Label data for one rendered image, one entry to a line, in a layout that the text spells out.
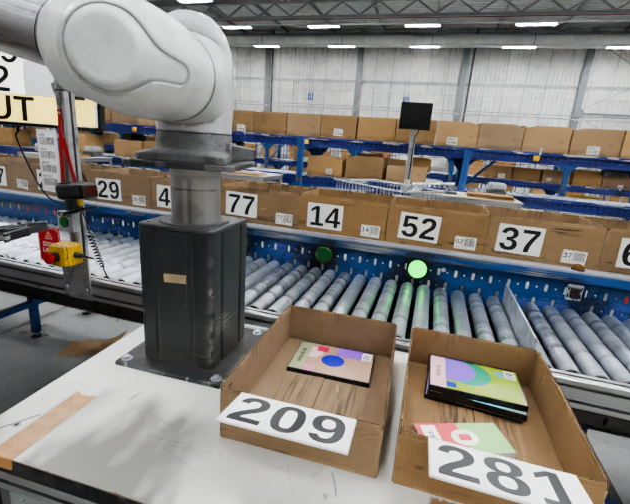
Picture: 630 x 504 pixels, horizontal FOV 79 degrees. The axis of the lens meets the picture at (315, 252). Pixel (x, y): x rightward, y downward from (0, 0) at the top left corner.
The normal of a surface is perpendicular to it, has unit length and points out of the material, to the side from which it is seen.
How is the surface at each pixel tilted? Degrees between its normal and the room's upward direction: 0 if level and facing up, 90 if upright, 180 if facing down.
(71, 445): 0
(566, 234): 90
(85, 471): 0
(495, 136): 90
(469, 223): 90
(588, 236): 90
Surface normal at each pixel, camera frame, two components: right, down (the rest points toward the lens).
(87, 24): 0.08, 0.36
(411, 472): -0.30, 0.24
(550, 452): 0.08, -0.96
